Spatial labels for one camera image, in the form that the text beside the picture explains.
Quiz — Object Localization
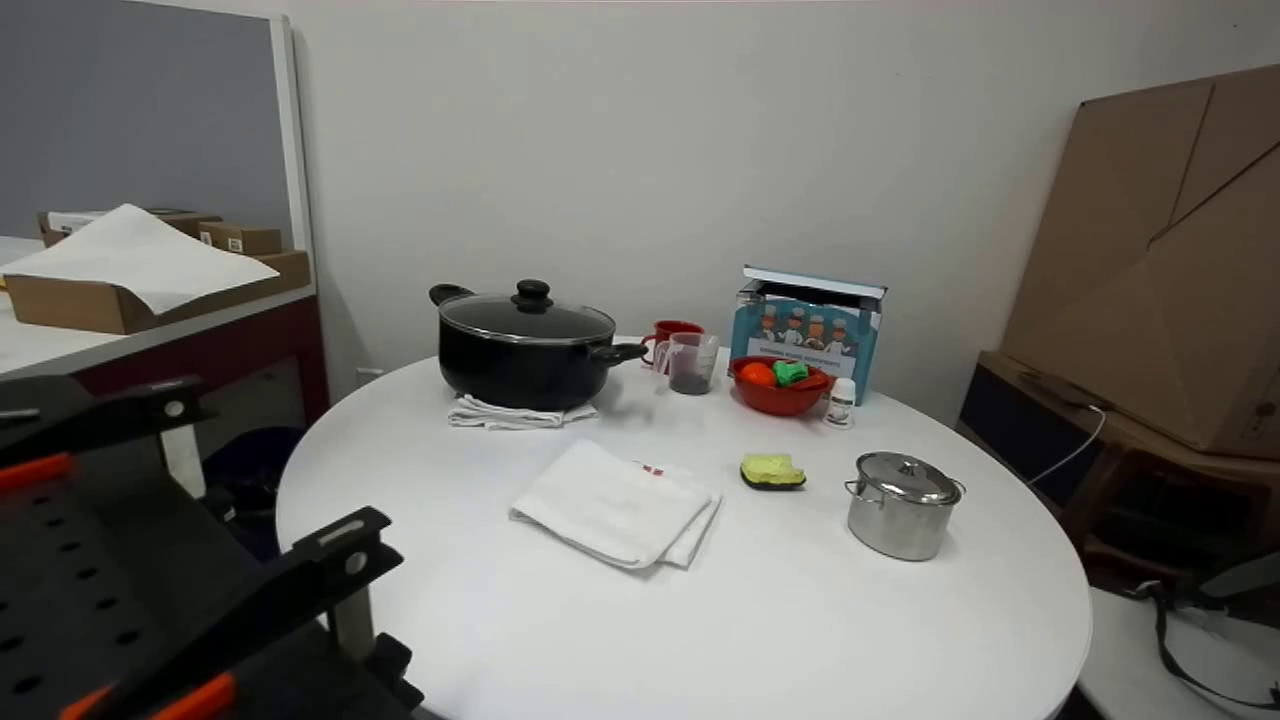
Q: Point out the white towel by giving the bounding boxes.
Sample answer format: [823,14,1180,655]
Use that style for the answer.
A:
[508,434,723,578]

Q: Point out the clear measuring cup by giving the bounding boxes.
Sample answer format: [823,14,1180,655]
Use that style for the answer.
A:
[650,329,723,398]

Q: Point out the glass lid with black knob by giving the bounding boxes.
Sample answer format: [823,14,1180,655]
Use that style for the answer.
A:
[435,274,620,349]

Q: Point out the black cooking pot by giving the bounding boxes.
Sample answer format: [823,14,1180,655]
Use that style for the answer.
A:
[428,280,653,412]

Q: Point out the red bowl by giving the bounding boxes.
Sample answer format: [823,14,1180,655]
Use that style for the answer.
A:
[728,351,839,421]

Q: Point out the white cloth with red print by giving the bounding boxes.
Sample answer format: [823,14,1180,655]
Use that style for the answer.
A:
[444,388,601,434]

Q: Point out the green yellow sponge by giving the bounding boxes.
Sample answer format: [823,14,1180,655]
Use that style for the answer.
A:
[736,453,814,492]

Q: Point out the blue white carton box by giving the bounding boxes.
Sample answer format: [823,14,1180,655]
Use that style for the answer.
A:
[728,262,890,409]

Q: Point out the small white bottle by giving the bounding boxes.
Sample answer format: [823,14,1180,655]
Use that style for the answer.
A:
[823,376,860,426]

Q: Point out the small steel lid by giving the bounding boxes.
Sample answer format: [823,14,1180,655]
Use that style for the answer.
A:
[853,448,966,509]

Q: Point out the small steel pot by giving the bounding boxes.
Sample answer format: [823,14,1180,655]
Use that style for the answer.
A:
[846,467,966,563]

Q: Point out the white side table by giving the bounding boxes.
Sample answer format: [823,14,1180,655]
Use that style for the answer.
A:
[0,234,331,498]

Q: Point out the open cardboard box with paper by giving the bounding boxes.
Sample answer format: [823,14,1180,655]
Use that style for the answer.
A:
[0,199,285,320]

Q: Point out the dark low shelf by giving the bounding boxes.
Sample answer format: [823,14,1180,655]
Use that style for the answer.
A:
[958,349,1280,594]

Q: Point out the brown cardboard board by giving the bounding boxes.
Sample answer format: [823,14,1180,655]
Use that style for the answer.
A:
[995,58,1280,462]

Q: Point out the flat cardboard tray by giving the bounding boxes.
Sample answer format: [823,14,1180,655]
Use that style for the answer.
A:
[0,243,314,334]

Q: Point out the white cable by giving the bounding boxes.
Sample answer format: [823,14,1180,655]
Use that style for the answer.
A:
[1023,398,1111,492]

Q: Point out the black cable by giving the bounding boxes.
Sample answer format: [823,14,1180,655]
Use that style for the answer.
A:
[1148,574,1280,710]

